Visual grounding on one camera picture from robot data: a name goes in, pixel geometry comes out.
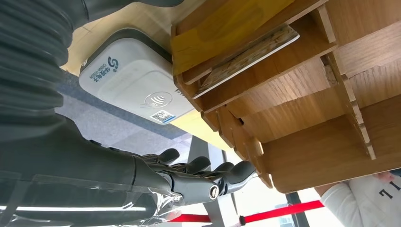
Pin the person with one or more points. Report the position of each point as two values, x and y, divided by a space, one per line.
360 203

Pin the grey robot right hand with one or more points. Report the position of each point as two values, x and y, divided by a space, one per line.
78 175

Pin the white kiosk display stand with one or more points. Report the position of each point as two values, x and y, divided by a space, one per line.
200 150

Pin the red barrier belt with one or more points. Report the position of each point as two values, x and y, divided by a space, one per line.
282 211

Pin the white card reader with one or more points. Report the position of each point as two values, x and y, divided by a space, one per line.
131 78

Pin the metal stanchion with round base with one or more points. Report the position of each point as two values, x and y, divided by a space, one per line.
296 210

